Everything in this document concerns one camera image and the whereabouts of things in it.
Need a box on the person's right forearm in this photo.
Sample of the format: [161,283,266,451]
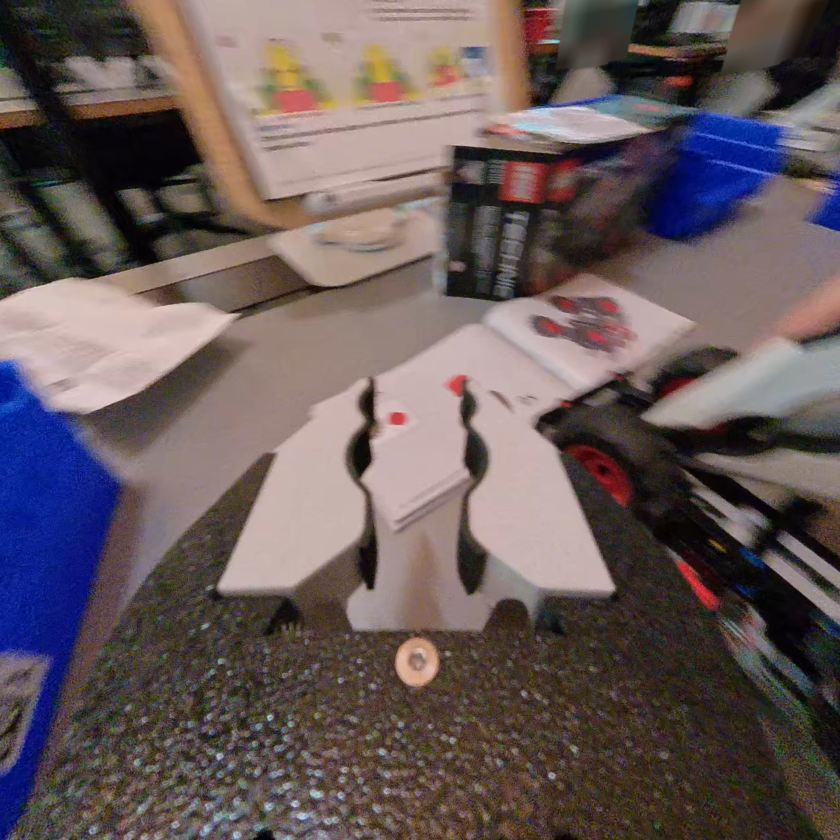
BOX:
[755,272,840,349]

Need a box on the white instruction booklet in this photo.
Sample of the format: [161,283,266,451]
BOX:
[308,272,697,532]

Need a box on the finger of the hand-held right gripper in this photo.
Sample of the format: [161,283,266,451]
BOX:
[640,338,840,431]

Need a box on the white paper bag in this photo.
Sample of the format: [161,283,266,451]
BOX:
[0,279,240,414]

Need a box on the blue labelled plastic bin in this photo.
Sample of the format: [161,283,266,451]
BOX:
[0,361,126,815]

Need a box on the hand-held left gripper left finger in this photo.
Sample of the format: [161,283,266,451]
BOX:
[217,377,380,601]

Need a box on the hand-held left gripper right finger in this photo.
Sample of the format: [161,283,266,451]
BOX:
[456,377,619,624]

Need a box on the black red toy monster truck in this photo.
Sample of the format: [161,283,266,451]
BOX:
[535,344,840,723]

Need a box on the clear plastic bag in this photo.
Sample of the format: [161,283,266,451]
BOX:
[486,105,664,145]

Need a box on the grey desk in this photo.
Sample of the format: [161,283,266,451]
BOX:
[0,174,840,657]

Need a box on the dark storage shelf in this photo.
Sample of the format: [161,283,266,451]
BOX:
[0,0,198,290]

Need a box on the wooden instruction poster board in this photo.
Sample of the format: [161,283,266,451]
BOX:
[128,0,529,231]

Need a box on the black toy set box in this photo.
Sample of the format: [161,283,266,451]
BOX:
[443,108,657,303]

